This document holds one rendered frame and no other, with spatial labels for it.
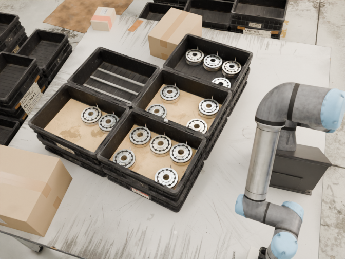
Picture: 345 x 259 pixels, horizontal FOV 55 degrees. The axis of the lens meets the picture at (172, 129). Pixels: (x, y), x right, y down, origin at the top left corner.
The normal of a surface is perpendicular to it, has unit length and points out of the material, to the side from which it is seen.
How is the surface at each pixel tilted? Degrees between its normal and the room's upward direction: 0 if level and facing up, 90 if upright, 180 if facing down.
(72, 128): 0
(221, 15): 0
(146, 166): 0
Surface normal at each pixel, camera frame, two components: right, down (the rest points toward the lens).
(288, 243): -0.05, -0.57
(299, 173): -0.27, 0.79
